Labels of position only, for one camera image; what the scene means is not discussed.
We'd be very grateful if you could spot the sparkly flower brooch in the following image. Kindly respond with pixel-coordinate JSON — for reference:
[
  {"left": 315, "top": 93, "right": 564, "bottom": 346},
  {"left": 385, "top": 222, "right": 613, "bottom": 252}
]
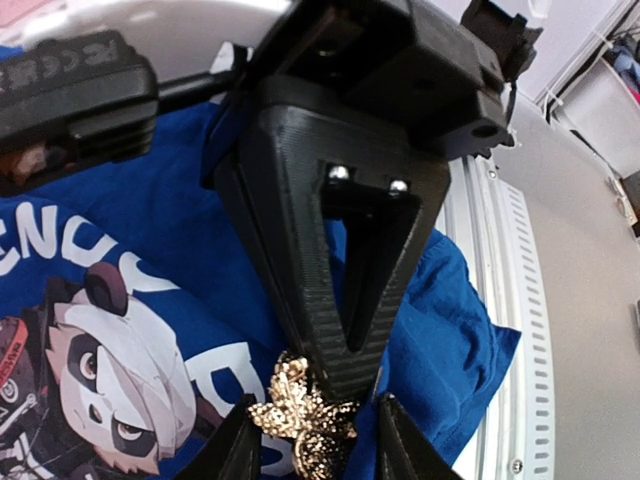
[{"left": 248, "top": 351, "right": 360, "bottom": 479}]

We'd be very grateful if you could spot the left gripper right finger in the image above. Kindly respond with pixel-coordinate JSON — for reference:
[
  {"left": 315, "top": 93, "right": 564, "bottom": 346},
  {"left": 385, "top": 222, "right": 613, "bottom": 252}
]
[{"left": 377, "top": 393, "right": 455, "bottom": 480}]

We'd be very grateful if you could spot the blue printed t-shirt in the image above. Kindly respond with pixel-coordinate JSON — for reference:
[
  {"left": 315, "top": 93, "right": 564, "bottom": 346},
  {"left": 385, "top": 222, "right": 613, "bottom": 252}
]
[{"left": 1, "top": 104, "right": 520, "bottom": 479}]

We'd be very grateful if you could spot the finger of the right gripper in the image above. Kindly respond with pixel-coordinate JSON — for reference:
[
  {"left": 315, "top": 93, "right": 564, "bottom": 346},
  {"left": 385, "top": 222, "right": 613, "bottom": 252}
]
[
  {"left": 213, "top": 144, "right": 320, "bottom": 369},
  {"left": 259, "top": 76, "right": 450, "bottom": 400}
]

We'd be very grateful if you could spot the pink plastic basket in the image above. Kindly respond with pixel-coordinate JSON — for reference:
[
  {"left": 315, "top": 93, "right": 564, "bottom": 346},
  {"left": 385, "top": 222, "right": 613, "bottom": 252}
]
[{"left": 1, "top": 0, "right": 48, "bottom": 18}]

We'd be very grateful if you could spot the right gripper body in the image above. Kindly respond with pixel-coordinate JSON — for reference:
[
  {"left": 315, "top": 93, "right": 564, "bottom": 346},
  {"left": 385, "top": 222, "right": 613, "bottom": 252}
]
[{"left": 202, "top": 1, "right": 512, "bottom": 188}]

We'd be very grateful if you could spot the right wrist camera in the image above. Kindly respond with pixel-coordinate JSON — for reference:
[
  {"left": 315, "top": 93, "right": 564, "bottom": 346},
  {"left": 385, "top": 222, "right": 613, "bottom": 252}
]
[{"left": 1, "top": 30, "right": 159, "bottom": 197}]

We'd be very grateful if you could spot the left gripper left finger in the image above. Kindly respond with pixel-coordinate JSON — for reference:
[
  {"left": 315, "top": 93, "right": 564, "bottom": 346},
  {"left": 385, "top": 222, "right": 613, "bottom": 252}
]
[{"left": 187, "top": 394, "right": 261, "bottom": 480}]

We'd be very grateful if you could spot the aluminium front rail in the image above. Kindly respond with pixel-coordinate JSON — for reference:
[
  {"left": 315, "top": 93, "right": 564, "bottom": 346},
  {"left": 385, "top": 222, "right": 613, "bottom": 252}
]
[{"left": 436, "top": 157, "right": 555, "bottom": 479}]

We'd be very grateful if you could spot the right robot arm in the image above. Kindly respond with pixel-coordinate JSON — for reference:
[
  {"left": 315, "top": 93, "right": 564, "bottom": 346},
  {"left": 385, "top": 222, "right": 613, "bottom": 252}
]
[{"left": 203, "top": 1, "right": 540, "bottom": 401}]

